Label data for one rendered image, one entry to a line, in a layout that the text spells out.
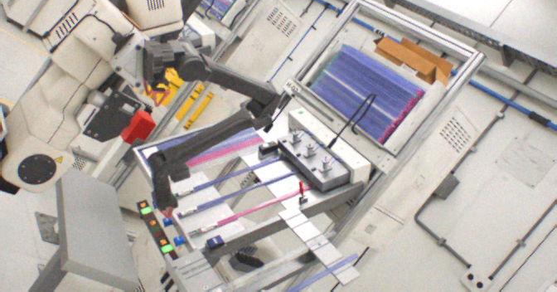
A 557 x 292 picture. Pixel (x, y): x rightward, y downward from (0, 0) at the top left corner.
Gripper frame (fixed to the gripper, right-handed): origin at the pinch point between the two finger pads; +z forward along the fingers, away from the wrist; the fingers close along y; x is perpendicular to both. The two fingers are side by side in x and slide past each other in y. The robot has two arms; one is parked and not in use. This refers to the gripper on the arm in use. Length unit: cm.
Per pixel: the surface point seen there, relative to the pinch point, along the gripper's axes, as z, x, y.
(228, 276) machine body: 32.3, -15.7, -10.7
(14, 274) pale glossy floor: 41, 60, 44
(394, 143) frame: -12, -85, -22
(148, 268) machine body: 53, 8, 29
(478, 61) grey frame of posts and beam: -38, -121, -24
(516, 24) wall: 14, -276, 66
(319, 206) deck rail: 4, -52, -21
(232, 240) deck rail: 2.6, -15.3, -20.8
